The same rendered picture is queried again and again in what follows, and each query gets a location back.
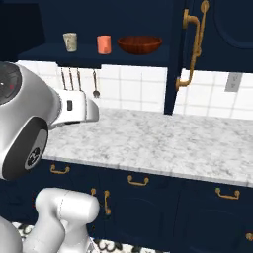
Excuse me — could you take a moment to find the grey wall outlet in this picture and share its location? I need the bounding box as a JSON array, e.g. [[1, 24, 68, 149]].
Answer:
[[224, 71, 243, 93]]

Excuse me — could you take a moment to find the navy base cabinet door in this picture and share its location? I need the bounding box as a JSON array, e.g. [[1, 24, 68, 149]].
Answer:
[[0, 179, 102, 240], [98, 189, 181, 253], [172, 201, 253, 253]]

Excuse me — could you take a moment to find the hanging brown-handled utensil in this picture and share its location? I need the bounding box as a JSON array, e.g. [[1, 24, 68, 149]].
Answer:
[[59, 67, 68, 91], [67, 67, 75, 91], [75, 67, 83, 92]]

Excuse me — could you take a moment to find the beige speckled glass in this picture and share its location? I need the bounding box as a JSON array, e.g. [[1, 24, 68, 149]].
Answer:
[[62, 32, 78, 53]]

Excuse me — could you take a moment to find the brown wooden bowl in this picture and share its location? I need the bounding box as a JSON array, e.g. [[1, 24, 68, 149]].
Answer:
[[117, 35, 163, 56]]

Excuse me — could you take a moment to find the long brass door handle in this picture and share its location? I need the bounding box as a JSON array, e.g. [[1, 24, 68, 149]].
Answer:
[[175, 0, 211, 93]]

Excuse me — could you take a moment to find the dark open cabinet door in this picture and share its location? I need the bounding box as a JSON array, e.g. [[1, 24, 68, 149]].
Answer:
[[0, 0, 46, 63]]

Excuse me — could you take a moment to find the salmon orange glass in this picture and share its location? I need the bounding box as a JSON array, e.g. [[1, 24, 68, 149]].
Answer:
[[96, 35, 113, 55]]

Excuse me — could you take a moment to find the navy open cabinet door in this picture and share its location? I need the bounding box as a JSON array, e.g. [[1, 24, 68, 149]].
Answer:
[[163, 0, 188, 116]]

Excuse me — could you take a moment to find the navy open wall cabinet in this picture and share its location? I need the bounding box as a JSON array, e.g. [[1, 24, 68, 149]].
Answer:
[[16, 0, 172, 69]]

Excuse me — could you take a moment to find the brass drawer handle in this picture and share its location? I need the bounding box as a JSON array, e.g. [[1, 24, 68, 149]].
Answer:
[[214, 187, 241, 201], [49, 163, 71, 175], [126, 174, 150, 188]]

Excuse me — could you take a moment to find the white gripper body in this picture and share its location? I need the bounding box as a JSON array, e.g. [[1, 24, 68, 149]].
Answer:
[[84, 97, 100, 123]]

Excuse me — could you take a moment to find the navy drawer front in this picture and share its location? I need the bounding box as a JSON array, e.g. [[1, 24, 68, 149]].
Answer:
[[98, 166, 186, 199], [182, 180, 253, 215], [39, 159, 102, 190]]

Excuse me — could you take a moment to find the navy closed wall cabinet door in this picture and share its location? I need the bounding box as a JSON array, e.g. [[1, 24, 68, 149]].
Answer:
[[180, 0, 253, 74]]

